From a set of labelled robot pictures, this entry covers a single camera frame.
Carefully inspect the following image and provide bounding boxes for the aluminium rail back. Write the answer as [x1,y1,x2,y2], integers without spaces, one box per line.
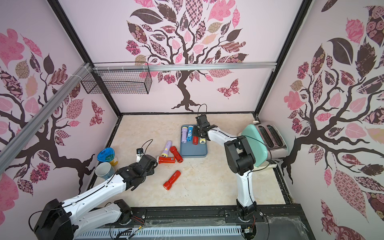
[93,62,277,72]

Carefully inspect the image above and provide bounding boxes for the black wire basket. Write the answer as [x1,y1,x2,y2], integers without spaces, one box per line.
[81,62,152,95]

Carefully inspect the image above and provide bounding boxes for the grey-blue storage tray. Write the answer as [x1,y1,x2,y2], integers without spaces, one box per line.
[179,125,208,158]

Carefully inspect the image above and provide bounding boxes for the aluminium rail left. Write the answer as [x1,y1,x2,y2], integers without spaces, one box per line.
[1,63,92,173]

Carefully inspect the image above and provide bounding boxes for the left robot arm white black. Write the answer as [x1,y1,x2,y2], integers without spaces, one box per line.
[31,155,158,240]

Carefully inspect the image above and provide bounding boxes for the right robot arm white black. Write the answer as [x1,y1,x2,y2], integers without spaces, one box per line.
[193,115,268,222]

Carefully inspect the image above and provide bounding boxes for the mint green toaster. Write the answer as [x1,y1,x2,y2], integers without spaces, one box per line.
[241,122,289,167]

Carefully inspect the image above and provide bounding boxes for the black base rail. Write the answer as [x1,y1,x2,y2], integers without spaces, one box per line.
[55,203,316,240]

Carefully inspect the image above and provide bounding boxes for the red flashlight front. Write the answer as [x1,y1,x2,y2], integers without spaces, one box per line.
[163,170,181,191]

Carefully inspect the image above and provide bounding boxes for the blue flashlight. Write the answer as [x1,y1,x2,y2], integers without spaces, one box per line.
[187,126,194,142]

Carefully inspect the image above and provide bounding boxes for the pale green flashlight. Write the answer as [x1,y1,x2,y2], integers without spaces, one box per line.
[199,138,207,144]

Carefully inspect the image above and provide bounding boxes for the purple flashlight yellow rim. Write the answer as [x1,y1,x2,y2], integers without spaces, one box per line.
[161,141,172,158]

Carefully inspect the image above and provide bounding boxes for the red flashlight white head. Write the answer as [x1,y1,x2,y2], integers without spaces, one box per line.
[157,156,176,164]

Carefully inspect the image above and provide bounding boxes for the aluminium rail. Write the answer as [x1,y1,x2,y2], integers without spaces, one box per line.
[1,63,92,173]
[93,62,277,72]

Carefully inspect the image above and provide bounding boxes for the blue floral mug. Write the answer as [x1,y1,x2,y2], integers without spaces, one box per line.
[95,162,115,180]

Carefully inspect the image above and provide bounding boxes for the white slotted cable duct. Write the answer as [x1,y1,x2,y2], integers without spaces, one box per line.
[77,226,242,240]

